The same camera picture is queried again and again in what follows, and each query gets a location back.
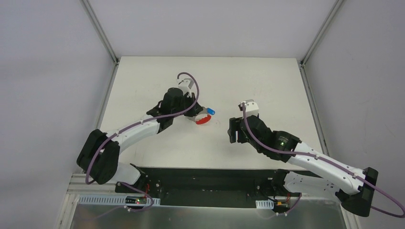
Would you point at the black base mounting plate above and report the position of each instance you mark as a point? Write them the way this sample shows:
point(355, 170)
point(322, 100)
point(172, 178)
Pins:
point(219, 188)

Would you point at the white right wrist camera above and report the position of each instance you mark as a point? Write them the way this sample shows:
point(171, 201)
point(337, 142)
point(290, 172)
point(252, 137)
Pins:
point(250, 106)

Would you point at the right white cable duct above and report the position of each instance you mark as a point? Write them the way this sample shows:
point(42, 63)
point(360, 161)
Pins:
point(264, 204)

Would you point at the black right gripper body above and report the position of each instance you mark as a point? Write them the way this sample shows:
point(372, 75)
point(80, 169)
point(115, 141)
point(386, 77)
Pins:
point(236, 130)

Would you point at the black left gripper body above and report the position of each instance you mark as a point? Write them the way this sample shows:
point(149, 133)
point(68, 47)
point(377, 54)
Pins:
point(193, 109)

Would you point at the white cable duct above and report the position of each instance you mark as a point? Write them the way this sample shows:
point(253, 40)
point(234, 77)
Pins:
point(118, 200)
point(264, 204)

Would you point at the left white cable duct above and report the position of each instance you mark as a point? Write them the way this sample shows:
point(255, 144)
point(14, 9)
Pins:
point(118, 200)

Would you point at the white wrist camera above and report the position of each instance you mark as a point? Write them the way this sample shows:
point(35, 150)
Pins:
point(250, 106)
point(185, 85)

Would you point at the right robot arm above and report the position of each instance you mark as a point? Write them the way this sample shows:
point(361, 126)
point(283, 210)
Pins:
point(347, 185)

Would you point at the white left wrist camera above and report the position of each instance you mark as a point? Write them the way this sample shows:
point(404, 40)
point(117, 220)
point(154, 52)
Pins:
point(185, 85)

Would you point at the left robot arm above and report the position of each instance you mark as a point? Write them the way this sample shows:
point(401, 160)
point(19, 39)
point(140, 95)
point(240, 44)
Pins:
point(99, 157)

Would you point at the metal key holder red handle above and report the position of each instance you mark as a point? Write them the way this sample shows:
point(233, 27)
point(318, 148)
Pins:
point(201, 118)

